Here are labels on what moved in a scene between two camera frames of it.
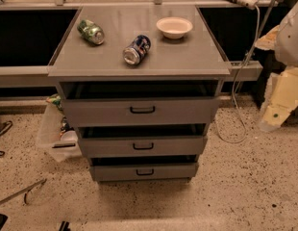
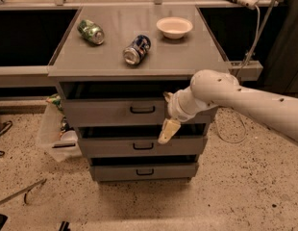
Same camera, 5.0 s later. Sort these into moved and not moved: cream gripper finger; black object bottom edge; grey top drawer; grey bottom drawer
Moved: cream gripper finger
Not moved: black object bottom edge; grey bottom drawer; grey top drawer
